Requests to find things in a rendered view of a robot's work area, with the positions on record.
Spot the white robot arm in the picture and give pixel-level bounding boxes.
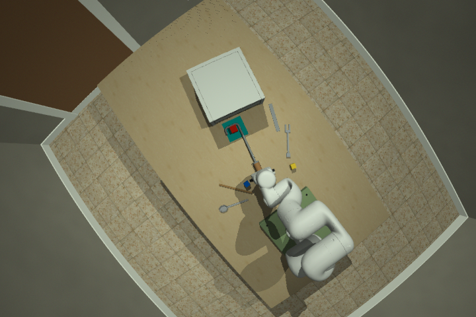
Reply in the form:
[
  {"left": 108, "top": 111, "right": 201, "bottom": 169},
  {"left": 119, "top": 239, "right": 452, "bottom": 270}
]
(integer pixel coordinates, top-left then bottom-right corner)
[{"left": 256, "top": 169, "right": 354, "bottom": 281}]

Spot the tool with wooden handle and grey metal rod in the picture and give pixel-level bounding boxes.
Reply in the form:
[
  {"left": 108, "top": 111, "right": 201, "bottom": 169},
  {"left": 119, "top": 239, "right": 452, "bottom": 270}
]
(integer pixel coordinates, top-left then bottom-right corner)
[{"left": 225, "top": 123, "right": 262, "bottom": 171}]

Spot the grey metal spoon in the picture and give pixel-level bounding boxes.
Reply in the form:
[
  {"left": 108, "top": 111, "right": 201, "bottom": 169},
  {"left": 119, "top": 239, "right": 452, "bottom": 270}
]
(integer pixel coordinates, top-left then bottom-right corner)
[{"left": 219, "top": 199, "right": 248, "bottom": 213}]

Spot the red block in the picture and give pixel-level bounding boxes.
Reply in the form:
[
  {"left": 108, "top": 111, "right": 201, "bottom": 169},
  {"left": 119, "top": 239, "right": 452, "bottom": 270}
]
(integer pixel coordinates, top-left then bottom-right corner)
[{"left": 229, "top": 125, "right": 238, "bottom": 134}]

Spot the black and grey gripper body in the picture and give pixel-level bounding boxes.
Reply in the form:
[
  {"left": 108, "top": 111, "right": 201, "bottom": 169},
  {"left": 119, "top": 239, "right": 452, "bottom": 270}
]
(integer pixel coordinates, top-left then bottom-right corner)
[{"left": 251, "top": 166, "right": 272, "bottom": 185}]

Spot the teal square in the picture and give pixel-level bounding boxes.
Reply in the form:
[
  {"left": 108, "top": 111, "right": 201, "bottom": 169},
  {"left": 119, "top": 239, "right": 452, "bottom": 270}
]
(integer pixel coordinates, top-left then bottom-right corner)
[{"left": 222, "top": 116, "right": 248, "bottom": 142}]

